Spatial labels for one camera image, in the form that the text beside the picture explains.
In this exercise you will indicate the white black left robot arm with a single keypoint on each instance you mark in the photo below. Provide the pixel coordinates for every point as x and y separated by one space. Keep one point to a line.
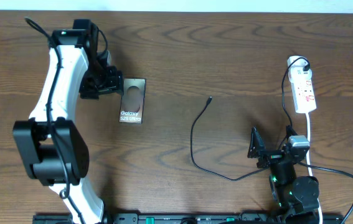
51 148

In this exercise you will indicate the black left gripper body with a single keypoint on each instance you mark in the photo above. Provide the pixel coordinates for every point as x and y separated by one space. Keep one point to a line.
104 79

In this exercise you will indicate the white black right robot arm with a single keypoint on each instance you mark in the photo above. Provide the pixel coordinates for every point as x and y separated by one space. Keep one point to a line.
297 196

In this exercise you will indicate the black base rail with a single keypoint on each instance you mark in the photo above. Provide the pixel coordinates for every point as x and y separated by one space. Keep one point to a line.
245 217

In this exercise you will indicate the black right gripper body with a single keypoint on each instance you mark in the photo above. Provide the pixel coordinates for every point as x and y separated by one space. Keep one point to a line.
270 157

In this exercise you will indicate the white power strip socket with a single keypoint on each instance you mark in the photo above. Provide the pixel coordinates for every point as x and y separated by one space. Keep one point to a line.
300 78

